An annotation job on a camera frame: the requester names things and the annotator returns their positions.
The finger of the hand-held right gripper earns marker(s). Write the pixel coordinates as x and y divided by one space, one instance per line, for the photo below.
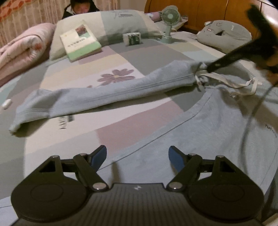
228 58

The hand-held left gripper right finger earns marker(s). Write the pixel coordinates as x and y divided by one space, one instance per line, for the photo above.
177 158

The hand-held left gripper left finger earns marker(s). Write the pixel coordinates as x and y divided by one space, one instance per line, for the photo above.
98 157

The grey cat cushion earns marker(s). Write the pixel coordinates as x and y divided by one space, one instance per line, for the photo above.
230 34

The wooden headboard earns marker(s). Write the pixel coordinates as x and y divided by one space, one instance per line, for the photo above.
206 8

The pillow with pink print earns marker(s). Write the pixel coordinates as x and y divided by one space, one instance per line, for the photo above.
183 24

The green handheld fan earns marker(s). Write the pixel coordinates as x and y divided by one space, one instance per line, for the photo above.
170 14

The green tissue packet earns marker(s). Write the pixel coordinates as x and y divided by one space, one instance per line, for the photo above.
131 39

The white earbuds case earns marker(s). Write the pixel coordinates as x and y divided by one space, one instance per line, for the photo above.
6 103

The patchwork pillow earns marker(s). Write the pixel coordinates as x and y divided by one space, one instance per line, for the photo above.
121 26

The white and green book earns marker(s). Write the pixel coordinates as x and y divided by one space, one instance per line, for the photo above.
80 45

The pink folded quilt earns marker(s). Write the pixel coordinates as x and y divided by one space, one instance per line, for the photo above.
26 47

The pink patterned curtain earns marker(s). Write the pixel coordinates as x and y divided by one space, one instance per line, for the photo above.
32 13

